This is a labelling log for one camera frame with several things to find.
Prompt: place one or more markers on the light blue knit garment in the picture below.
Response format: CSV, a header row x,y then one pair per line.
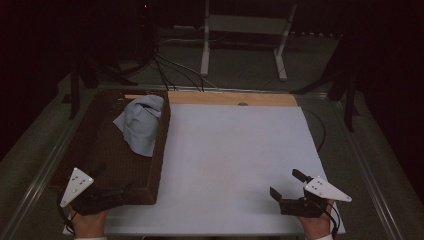
x,y
141,125

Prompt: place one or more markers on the brown wicker basket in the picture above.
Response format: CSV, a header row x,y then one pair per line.
x,y
100,146

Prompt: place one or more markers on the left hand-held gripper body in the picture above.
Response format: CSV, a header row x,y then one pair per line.
x,y
78,186

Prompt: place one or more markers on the person's right hand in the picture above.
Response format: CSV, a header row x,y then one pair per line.
x,y
316,226

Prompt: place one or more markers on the person's left hand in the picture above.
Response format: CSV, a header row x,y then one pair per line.
x,y
88,225

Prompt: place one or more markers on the metal frame rail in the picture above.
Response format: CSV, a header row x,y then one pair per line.
x,y
373,186
39,181
253,90

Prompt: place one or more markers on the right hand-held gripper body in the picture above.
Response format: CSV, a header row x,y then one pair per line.
x,y
323,190

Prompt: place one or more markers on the white power strip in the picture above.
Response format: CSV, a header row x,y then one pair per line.
x,y
185,27

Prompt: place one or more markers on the white metal stand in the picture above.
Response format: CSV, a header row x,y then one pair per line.
x,y
246,24

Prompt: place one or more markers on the black tripod stand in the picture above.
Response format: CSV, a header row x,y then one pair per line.
x,y
74,90
349,100

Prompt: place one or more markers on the white board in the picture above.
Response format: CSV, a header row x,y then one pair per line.
x,y
233,150

